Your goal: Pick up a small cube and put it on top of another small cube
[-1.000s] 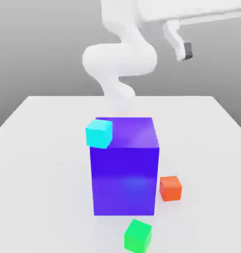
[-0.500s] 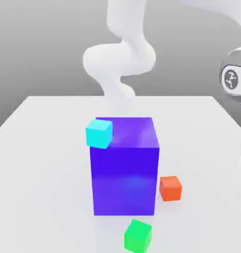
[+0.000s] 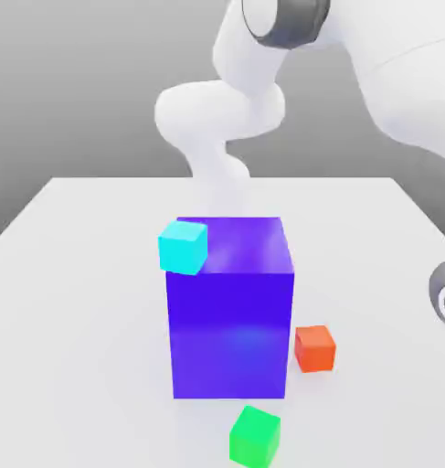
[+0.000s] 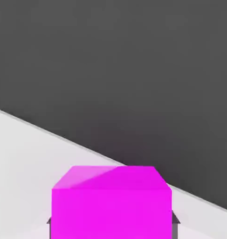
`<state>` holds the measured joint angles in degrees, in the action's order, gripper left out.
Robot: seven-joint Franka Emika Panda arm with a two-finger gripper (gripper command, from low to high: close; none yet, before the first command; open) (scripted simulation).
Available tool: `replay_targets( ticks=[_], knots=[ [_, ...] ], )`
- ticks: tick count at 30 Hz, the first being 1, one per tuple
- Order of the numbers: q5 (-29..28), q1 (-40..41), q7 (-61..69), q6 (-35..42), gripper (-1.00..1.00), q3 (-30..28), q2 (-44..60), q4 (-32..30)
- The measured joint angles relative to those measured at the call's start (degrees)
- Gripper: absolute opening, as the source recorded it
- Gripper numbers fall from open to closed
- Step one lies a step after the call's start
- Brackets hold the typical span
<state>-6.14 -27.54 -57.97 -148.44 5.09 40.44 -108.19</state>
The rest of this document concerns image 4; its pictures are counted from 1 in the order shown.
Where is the small magenta cube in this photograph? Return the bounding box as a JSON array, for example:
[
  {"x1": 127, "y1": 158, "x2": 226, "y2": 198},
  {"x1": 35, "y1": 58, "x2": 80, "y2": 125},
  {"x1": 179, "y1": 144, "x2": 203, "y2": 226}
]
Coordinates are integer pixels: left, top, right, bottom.
[{"x1": 51, "y1": 165, "x2": 172, "y2": 239}]

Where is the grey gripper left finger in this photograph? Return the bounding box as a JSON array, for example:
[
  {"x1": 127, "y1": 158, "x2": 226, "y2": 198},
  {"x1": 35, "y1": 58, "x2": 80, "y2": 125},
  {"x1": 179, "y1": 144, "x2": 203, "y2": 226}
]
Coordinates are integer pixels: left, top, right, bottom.
[{"x1": 46, "y1": 217, "x2": 53, "y2": 239}]

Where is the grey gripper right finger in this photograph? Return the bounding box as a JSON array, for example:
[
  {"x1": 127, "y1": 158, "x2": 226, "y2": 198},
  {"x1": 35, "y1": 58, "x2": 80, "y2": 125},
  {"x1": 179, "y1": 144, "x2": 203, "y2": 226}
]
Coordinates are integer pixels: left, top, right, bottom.
[{"x1": 171, "y1": 210, "x2": 181, "y2": 239}]

